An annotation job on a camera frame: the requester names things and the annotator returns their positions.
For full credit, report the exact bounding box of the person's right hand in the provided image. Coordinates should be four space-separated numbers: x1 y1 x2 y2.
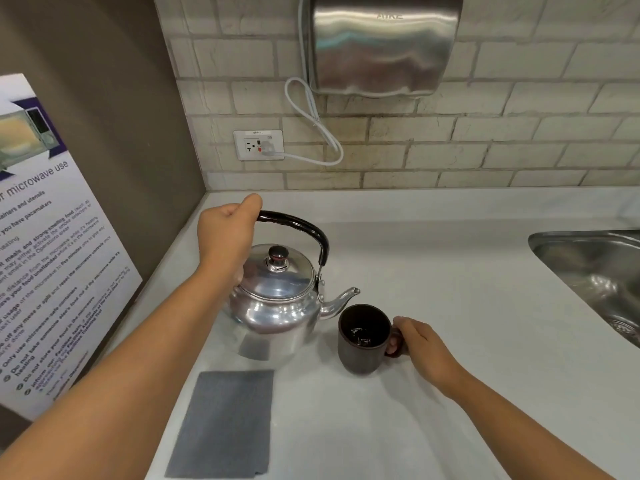
391 316 468 400

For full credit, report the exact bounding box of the person's left hand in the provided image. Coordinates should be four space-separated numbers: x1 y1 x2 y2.
197 193 264 285

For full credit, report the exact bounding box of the dark brown mug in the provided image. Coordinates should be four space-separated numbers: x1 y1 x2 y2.
337 304 407 376

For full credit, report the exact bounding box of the silver metal kettle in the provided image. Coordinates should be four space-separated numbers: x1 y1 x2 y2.
227 210 361 363

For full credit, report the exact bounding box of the person's left forearm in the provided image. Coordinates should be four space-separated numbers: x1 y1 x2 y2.
0 255 246 480

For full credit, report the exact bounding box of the person's right forearm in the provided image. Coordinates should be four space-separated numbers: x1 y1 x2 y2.
440 369 617 480

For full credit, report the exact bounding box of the grey cloth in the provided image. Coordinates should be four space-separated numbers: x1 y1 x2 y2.
164 370 275 480

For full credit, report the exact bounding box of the stainless steel sink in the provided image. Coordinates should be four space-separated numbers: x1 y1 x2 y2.
528 230 640 350

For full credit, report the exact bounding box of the white instruction poster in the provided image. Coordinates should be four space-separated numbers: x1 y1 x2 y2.
0 73 144 419

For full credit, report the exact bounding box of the stainless steel hand dryer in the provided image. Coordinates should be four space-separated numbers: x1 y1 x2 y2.
306 0 464 99

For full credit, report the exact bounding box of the white wall socket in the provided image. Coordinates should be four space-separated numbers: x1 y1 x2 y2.
233 129 286 161

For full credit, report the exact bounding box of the white power cable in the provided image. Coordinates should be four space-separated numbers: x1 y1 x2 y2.
272 0 345 167

